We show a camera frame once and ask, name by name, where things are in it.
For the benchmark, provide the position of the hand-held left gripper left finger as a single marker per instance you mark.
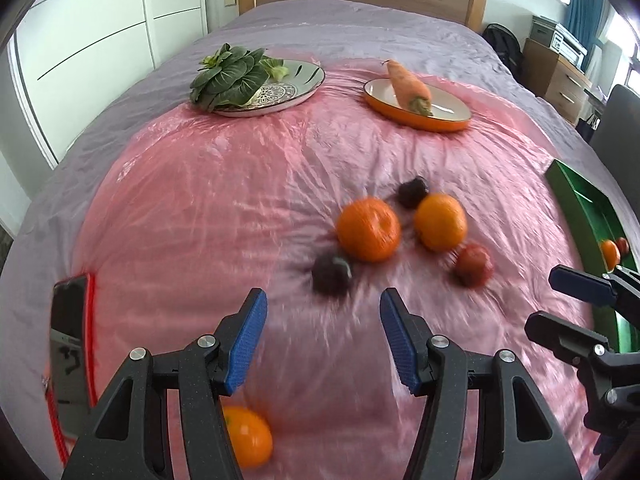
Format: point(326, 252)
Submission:
point(247, 340)

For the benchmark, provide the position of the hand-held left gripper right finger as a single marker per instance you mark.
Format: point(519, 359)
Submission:
point(400, 340)

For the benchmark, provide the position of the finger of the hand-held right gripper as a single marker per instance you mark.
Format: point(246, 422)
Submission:
point(580, 282)
point(560, 332)

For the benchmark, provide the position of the orange mandarin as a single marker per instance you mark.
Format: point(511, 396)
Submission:
point(369, 230)
point(440, 222)
point(610, 254)
point(247, 435)

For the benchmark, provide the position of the small red apple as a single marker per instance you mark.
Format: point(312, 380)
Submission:
point(623, 246)
point(473, 265)

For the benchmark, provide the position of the green tray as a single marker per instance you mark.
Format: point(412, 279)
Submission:
point(575, 195)

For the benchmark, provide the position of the dark purple plum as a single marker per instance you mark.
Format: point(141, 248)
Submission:
point(412, 192)
point(331, 274)

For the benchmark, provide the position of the pink plastic sheet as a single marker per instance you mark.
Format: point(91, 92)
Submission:
point(200, 210)

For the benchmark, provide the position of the grey chair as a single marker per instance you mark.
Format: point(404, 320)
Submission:
point(620, 115)

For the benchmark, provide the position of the smartphone in red case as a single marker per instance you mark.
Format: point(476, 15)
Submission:
point(70, 350)

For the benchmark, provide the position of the wooden dresser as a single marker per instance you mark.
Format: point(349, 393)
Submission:
point(555, 80)

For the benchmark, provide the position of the orange plate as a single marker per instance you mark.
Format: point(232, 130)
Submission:
point(450, 110)

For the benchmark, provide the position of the white printer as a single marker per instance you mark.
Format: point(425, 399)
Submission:
point(570, 47)

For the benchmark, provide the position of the window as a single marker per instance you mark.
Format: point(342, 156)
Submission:
point(622, 50)

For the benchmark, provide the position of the black backpack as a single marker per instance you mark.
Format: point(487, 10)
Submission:
point(502, 45)

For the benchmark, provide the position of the patterned grey plate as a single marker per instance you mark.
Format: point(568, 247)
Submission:
point(290, 92)

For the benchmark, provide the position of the carrot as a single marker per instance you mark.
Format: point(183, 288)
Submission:
point(407, 85)

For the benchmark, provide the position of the bok choy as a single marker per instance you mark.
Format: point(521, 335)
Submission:
point(225, 80)

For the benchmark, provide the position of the teal curtain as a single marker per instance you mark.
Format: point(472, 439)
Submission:
point(582, 5)

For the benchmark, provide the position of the white wardrobe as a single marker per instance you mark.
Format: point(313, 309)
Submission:
point(100, 20)

